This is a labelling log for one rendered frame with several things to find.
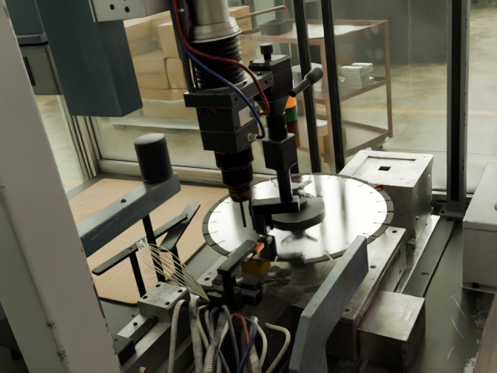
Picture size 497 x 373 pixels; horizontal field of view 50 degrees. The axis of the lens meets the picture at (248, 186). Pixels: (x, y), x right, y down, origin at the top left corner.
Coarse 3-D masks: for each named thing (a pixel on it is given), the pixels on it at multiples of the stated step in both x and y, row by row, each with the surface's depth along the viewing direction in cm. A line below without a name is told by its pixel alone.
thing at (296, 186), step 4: (308, 180) 100; (276, 184) 101; (292, 184) 99; (296, 184) 98; (300, 184) 99; (304, 184) 100; (308, 184) 101; (292, 188) 97; (296, 188) 97; (300, 188) 98; (292, 192) 97; (296, 192) 97; (300, 192) 96; (304, 192) 96; (308, 192) 95; (276, 196) 96; (300, 196) 98; (304, 196) 96; (308, 196) 95; (312, 196) 95; (300, 200) 98
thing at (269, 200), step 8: (280, 176) 88; (288, 176) 88; (280, 184) 89; (288, 184) 89; (280, 192) 90; (288, 192) 89; (256, 200) 92; (264, 200) 92; (272, 200) 91; (280, 200) 90; (288, 200) 90; (296, 200) 90; (248, 208) 91; (256, 208) 91; (264, 208) 91; (272, 208) 90; (280, 208) 90; (288, 208) 90; (296, 208) 90; (256, 216) 92; (264, 216) 94; (256, 224) 93; (264, 224) 92; (272, 224) 94; (256, 232) 94; (264, 232) 92
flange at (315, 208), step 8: (304, 200) 99; (312, 200) 101; (320, 200) 101; (304, 208) 98; (312, 208) 98; (320, 208) 98; (272, 216) 98; (280, 216) 97; (288, 216) 97; (296, 216) 96; (304, 216) 96; (312, 216) 96; (320, 216) 97; (280, 224) 96; (288, 224) 95; (296, 224) 95; (304, 224) 95
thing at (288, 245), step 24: (264, 192) 110; (312, 192) 107; (336, 192) 105; (360, 192) 104; (216, 216) 104; (240, 216) 102; (336, 216) 96; (360, 216) 95; (384, 216) 94; (216, 240) 95; (240, 240) 94; (264, 240) 93; (288, 240) 91; (312, 240) 90; (336, 240) 89
